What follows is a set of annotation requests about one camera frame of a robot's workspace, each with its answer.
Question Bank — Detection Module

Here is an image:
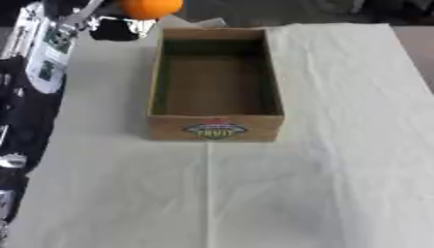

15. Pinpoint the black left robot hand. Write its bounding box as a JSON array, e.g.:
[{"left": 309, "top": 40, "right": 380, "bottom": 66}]
[{"left": 42, "top": 0, "right": 160, "bottom": 43}]

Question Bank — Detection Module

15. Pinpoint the tan cardboard box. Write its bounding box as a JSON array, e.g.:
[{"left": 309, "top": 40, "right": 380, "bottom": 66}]
[{"left": 143, "top": 26, "right": 287, "bottom": 143}]

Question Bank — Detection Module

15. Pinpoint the orange toy fruit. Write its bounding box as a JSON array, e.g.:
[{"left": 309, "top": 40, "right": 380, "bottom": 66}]
[{"left": 118, "top": 0, "right": 187, "bottom": 20}]

